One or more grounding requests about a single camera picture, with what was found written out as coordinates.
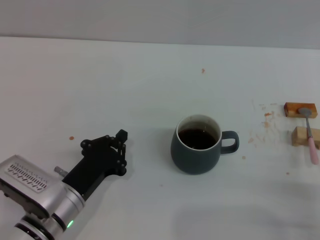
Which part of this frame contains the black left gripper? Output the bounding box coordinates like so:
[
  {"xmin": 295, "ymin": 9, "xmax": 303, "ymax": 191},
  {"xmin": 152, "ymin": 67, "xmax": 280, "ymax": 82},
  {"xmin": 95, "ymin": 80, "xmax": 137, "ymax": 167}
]
[{"xmin": 61, "ymin": 129, "xmax": 129, "ymax": 201}]

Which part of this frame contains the grey ceramic coffee cup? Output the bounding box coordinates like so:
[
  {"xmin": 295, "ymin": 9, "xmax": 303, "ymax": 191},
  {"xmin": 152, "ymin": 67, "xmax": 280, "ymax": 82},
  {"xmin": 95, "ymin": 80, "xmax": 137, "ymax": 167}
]
[{"xmin": 170, "ymin": 114, "xmax": 240, "ymax": 176}]

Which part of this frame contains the pink handled metal spoon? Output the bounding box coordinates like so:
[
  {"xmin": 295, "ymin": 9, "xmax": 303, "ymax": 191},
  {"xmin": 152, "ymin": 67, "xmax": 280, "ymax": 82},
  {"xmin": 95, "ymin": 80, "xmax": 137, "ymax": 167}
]
[{"xmin": 297, "ymin": 107, "xmax": 320, "ymax": 165}]

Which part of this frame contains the left wrist metal connector stub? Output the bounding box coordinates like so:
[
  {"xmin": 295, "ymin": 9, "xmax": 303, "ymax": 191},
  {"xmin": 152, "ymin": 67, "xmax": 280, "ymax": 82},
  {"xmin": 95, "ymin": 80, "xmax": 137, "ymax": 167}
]
[{"xmin": 53, "ymin": 166, "xmax": 68, "ymax": 177}]

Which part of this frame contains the dark orange wooden block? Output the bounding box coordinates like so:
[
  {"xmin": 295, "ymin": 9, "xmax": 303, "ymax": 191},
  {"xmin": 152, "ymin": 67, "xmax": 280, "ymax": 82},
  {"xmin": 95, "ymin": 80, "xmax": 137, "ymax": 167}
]
[{"xmin": 283, "ymin": 101, "xmax": 318, "ymax": 119}]

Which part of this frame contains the light wooden block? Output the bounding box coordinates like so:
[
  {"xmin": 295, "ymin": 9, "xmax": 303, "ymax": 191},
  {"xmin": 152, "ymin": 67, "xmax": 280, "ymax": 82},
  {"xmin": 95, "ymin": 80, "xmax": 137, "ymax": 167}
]
[{"xmin": 291, "ymin": 126, "xmax": 320, "ymax": 148}]

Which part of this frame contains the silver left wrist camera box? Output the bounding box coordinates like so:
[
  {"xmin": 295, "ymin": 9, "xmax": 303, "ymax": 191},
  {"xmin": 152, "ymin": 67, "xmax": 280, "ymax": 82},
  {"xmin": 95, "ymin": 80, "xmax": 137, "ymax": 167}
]
[{"xmin": 0, "ymin": 154, "xmax": 64, "ymax": 220}]

